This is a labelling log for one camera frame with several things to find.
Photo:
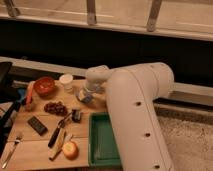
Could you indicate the banana peel piece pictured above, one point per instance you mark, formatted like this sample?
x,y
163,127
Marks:
x,y
62,138

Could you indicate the small dark metal clip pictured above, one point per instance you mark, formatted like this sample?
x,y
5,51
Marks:
x,y
76,115

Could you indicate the silver fork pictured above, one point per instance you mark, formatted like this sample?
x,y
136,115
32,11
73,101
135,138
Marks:
x,y
16,142

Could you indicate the black chair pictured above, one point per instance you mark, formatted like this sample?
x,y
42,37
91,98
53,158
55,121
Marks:
x,y
7,94

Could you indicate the bunch of dark grapes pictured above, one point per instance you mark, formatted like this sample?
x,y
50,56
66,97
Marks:
x,y
57,108

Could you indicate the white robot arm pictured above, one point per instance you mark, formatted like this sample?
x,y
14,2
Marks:
x,y
130,92

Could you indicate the blue yellow sponge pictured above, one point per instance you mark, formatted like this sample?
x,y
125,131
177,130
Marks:
x,y
84,97

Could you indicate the white cup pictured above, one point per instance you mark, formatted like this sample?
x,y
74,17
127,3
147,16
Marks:
x,y
66,81

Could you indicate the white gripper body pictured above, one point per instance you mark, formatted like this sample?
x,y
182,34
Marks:
x,y
90,88

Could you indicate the black handled knife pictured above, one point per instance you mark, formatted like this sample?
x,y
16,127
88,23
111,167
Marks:
x,y
61,124

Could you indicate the green plastic tray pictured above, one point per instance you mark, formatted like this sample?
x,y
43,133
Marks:
x,y
102,148

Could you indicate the orange carrot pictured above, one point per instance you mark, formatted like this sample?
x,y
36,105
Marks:
x,y
29,93

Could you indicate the black rectangular block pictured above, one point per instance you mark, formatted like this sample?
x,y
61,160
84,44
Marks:
x,y
37,125

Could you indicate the red bowl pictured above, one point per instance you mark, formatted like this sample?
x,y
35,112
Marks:
x,y
44,86

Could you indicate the yellow apple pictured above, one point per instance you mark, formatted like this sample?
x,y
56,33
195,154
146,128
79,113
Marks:
x,y
70,150

